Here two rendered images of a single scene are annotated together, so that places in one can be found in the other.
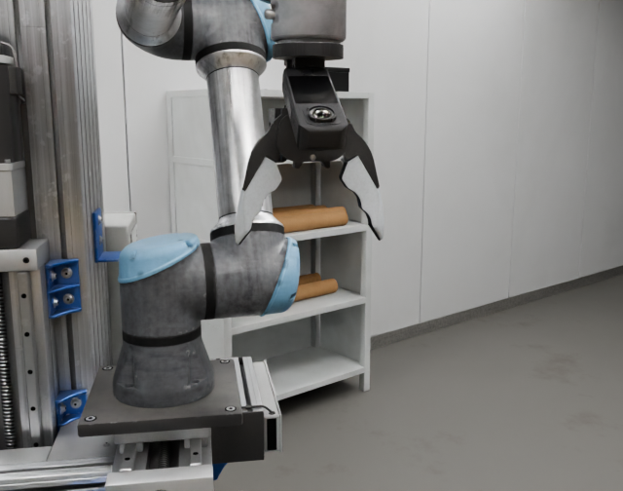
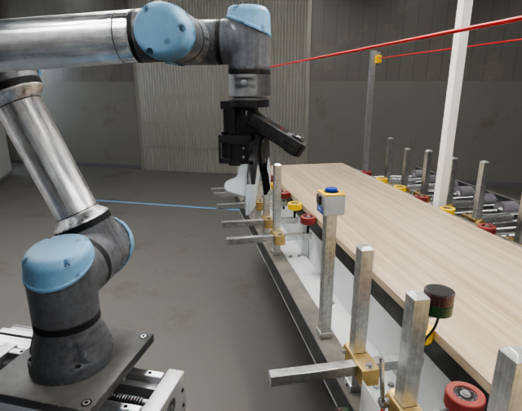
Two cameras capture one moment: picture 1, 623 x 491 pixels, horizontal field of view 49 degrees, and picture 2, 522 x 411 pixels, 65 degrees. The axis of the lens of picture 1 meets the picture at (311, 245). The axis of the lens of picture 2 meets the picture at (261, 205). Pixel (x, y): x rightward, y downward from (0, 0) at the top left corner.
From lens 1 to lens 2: 0.82 m
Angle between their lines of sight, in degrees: 66
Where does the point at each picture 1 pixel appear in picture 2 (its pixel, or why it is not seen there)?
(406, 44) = not seen: outside the picture
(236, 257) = (108, 239)
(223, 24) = not seen: hidden behind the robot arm
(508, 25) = not seen: outside the picture
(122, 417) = (103, 385)
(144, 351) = (86, 333)
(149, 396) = (101, 362)
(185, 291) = (100, 275)
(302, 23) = (267, 90)
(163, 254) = (88, 254)
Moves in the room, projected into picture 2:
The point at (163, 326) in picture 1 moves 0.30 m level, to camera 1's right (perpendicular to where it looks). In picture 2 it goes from (95, 307) to (184, 249)
